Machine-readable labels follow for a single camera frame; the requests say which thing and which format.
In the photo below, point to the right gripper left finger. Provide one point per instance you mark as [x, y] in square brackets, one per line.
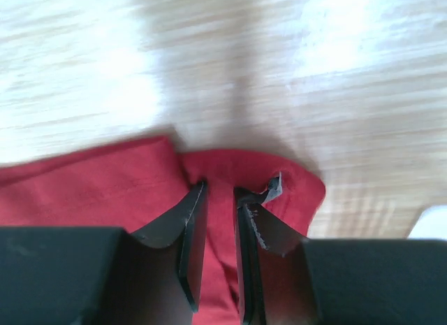
[106, 275]

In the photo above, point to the white plastic basket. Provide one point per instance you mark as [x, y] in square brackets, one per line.
[432, 224]

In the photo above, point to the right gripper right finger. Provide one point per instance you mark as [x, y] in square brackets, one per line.
[287, 278]

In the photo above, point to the dark red t-shirt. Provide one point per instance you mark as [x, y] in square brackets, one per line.
[131, 183]

